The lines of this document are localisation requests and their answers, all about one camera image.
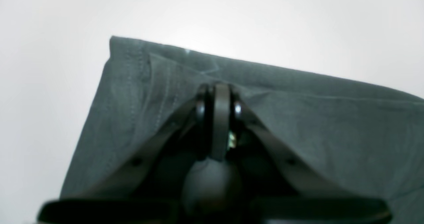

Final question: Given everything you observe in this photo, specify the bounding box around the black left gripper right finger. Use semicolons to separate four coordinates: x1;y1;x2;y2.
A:
212;84;392;224

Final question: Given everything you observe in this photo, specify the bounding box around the grey T-shirt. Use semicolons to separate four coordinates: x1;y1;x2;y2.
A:
60;36;424;224

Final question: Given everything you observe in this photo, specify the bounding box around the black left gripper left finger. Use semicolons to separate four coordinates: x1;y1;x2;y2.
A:
37;84;211;224

